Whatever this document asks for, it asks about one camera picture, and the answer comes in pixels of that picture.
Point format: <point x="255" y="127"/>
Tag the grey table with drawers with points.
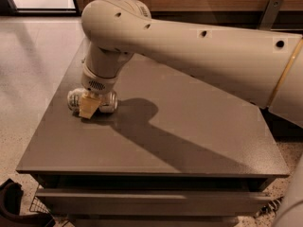
<point x="176" y="153"/>

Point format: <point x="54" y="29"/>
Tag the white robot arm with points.
<point x="261" y="67"/>

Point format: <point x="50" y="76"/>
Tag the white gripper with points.
<point x="95" y="83"/>

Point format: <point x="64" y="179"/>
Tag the silver 7up soda can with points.
<point x="108" y="102"/>

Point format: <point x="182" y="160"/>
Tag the dark brown chair base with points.
<point x="11" y="194"/>

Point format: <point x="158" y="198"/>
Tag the wire basket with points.
<point x="37" y="206"/>

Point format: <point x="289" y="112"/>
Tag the right metal wall bracket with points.
<point x="269" y="14"/>

